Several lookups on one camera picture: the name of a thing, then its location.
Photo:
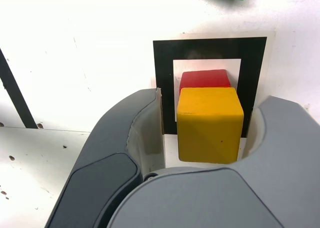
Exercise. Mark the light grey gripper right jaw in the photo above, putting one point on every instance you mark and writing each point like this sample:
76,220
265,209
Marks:
225,200

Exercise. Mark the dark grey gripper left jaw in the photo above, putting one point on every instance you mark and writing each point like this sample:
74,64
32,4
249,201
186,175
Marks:
105,150

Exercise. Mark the yellow cube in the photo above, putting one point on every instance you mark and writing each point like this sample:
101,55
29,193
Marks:
210,128

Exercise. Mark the red cube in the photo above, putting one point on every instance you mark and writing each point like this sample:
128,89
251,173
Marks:
205,78

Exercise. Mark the black tape square outline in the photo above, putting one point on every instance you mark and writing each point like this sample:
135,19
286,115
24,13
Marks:
207,48

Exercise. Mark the black tape strip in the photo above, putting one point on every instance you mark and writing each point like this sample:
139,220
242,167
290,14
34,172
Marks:
15,93

